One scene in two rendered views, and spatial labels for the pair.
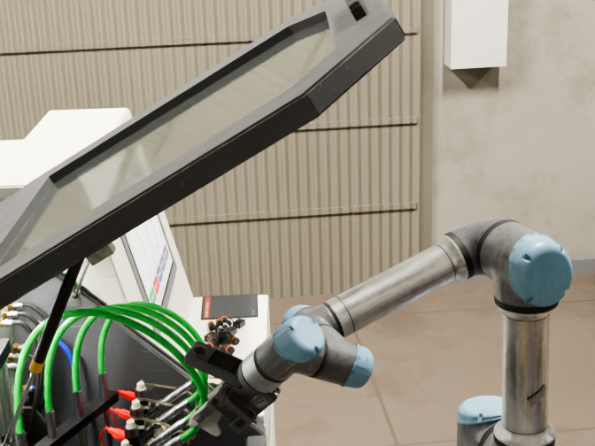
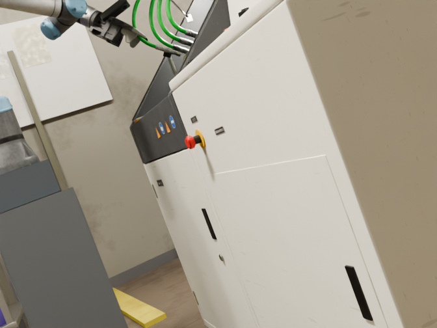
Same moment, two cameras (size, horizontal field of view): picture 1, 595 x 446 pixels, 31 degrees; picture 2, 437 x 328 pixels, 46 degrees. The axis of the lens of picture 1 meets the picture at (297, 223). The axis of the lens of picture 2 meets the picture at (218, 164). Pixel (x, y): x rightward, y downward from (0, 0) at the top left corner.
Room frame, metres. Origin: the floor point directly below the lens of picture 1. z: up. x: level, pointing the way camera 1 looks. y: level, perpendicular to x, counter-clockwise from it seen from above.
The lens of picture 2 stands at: (3.53, -0.34, 0.79)
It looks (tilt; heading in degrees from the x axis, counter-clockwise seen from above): 3 degrees down; 160
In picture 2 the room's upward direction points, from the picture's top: 21 degrees counter-clockwise
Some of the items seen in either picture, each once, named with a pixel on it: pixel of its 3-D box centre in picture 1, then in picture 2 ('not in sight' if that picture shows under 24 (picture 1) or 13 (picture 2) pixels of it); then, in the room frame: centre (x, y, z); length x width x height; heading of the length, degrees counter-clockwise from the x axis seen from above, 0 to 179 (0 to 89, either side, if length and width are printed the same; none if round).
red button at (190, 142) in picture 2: not in sight; (194, 140); (2.24, 0.07, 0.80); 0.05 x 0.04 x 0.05; 0
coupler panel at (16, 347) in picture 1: (14, 355); not in sight; (2.03, 0.61, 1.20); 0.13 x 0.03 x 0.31; 0
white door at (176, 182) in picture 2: not in sight; (199, 248); (1.79, 0.09, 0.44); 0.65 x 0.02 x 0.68; 0
